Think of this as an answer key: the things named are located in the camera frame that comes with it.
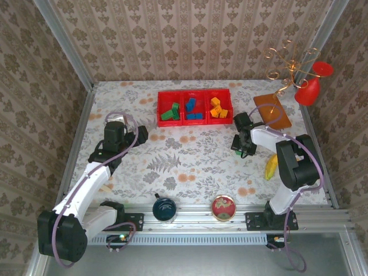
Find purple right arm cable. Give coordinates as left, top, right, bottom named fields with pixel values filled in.
left=248, top=103, right=325, bottom=273

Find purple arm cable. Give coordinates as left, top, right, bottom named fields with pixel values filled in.
left=248, top=103, right=325, bottom=273
left=53, top=111, right=139, bottom=268

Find aluminium frame post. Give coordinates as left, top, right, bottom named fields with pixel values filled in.
left=296, top=0, right=351, bottom=84
left=33, top=0, right=95, bottom=92

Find black controller board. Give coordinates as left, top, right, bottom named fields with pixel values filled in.
left=266, top=234, right=291, bottom=250
left=106, top=234, right=130, bottom=250

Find round red gold dish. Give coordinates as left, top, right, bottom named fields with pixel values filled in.
left=210, top=194, right=237, bottom=222

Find red plastic goblet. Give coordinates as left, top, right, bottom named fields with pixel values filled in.
left=294, top=61, right=335, bottom=107

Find gold wire tree wooden base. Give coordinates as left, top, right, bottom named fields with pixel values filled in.
left=252, top=40, right=321, bottom=130

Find aluminium table side rail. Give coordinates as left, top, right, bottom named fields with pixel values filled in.
left=298, top=83, right=340, bottom=209
left=53, top=89, right=95, bottom=210

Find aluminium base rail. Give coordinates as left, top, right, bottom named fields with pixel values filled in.
left=43, top=203, right=353, bottom=232

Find red three-compartment bin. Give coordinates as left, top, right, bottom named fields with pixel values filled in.
left=156, top=88, right=233, bottom=127

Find yellow toy banana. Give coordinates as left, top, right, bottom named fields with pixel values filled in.
left=264, top=154, right=279, bottom=181

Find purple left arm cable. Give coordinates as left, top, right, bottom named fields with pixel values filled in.
left=53, top=111, right=139, bottom=268

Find white slotted cable duct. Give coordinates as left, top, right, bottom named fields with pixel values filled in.
left=53, top=233, right=267, bottom=246

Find dark blue mug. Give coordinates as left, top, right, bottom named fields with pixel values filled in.
left=151, top=193, right=178, bottom=224

